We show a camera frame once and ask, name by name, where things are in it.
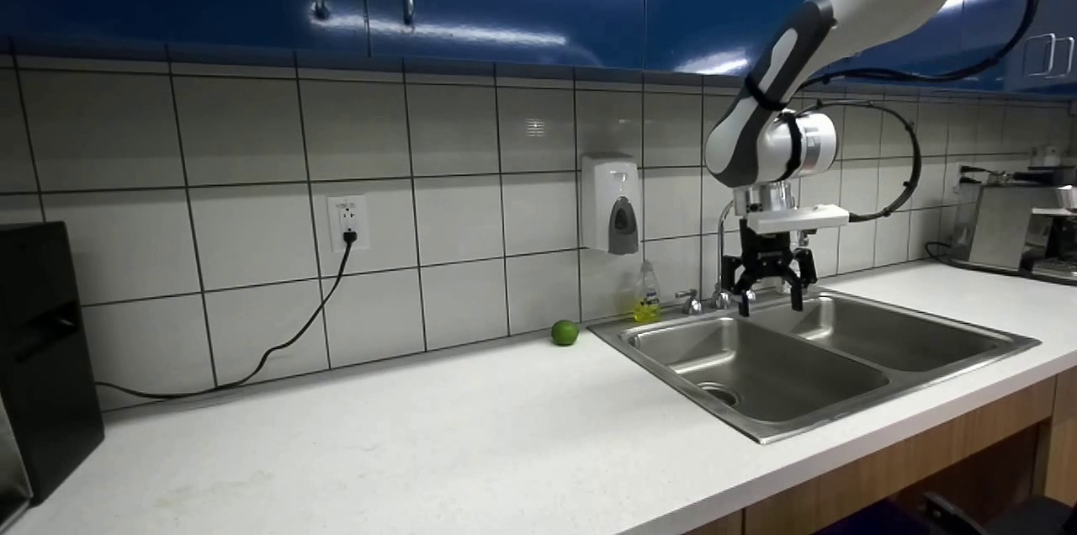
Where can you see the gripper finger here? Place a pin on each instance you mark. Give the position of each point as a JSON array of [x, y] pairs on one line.
[[734, 276], [804, 270]]

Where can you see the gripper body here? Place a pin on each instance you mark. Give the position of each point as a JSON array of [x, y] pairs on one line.
[[766, 249]]

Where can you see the stainless steel double sink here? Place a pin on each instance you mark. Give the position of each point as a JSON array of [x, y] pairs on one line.
[[757, 371]]

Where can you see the chrome tap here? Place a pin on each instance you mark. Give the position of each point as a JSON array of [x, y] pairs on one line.
[[722, 257]]

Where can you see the chrome tap lever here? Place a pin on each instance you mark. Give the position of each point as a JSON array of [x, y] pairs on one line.
[[689, 303]]

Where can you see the yellow dish soap bottle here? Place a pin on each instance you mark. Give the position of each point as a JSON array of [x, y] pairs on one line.
[[647, 298]]

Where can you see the green lime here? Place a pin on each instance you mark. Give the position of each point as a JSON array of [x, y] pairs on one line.
[[565, 333]]

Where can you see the steel coffee machine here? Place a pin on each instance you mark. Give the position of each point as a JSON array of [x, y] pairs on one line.
[[1010, 224]]

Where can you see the black box appliance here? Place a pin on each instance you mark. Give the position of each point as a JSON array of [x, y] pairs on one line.
[[42, 350]]

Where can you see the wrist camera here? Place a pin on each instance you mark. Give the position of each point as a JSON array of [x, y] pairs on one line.
[[799, 219]]

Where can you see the white wall soap dispenser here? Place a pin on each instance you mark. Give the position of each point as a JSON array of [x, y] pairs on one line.
[[607, 198]]

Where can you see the blue wall cabinet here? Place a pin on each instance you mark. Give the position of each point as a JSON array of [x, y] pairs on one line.
[[522, 5]]

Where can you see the white wall socket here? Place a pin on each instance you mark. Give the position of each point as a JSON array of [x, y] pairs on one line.
[[347, 215]]

